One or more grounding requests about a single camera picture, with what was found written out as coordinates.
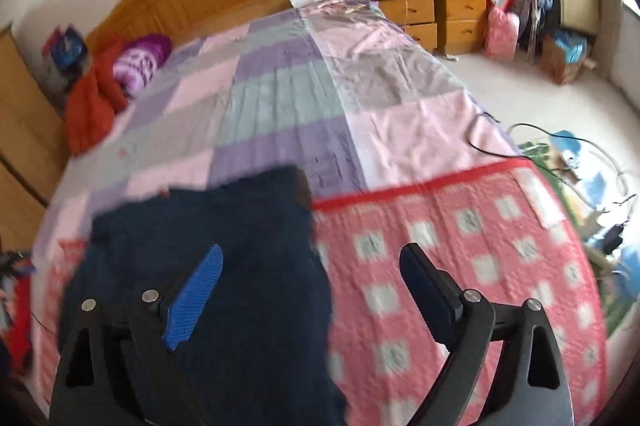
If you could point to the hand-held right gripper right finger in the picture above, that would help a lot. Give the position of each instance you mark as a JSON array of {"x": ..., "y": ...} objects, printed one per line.
[{"x": 430, "y": 293}]

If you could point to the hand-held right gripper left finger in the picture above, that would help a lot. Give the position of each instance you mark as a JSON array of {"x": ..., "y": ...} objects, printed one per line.
[{"x": 195, "y": 296}]

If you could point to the dark navy jeans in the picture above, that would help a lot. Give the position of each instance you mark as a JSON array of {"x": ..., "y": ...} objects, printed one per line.
[{"x": 240, "y": 231}]

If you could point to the pink checked quilt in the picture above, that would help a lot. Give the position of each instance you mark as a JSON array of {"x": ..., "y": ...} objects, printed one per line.
[{"x": 450, "y": 216}]

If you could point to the red cloth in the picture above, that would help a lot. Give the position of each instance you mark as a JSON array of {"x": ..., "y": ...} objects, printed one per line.
[{"x": 20, "y": 316}]

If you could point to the pink purple checked bed sheet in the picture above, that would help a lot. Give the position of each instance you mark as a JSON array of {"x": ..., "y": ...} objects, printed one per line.
[{"x": 280, "y": 106}]

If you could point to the red garment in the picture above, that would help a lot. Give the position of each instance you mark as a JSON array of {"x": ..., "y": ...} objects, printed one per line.
[{"x": 90, "y": 106}]

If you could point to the purple patterned pillow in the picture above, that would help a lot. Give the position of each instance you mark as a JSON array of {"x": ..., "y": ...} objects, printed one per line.
[{"x": 140, "y": 61}]

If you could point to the open cardboard box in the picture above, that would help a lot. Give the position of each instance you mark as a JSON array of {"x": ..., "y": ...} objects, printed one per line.
[{"x": 555, "y": 61}]

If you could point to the pink bag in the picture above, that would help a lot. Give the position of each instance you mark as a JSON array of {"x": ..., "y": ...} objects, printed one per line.
[{"x": 501, "y": 34}]

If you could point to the blue box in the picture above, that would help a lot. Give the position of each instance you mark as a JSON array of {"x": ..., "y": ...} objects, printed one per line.
[{"x": 67, "y": 46}]

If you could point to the wooden nightstand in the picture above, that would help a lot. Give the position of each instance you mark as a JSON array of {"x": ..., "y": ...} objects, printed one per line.
[
  {"x": 415, "y": 9},
  {"x": 465, "y": 14}
]

